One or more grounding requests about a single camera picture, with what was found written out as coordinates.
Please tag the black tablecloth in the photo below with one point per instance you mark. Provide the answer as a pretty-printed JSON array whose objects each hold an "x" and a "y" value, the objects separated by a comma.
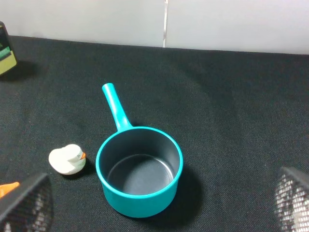
[{"x": 237, "y": 117}]

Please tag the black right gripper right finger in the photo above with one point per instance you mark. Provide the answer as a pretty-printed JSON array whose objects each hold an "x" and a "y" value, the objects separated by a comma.
[{"x": 292, "y": 200}]

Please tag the teal saucepan with handle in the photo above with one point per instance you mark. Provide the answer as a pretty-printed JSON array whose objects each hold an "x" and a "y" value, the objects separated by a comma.
[{"x": 138, "y": 166}]

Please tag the white rubber duck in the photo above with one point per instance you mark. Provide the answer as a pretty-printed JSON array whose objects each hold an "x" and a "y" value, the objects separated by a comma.
[{"x": 67, "y": 160}]

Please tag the dark pump soap bottle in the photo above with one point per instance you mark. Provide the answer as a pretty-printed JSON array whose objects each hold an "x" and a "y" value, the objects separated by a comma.
[{"x": 8, "y": 58}]

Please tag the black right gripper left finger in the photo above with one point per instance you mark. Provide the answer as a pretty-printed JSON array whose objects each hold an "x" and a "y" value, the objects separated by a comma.
[{"x": 28, "y": 207}]

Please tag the orange toy piece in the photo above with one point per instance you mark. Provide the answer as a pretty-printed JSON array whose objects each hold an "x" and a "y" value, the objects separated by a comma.
[{"x": 6, "y": 188}]

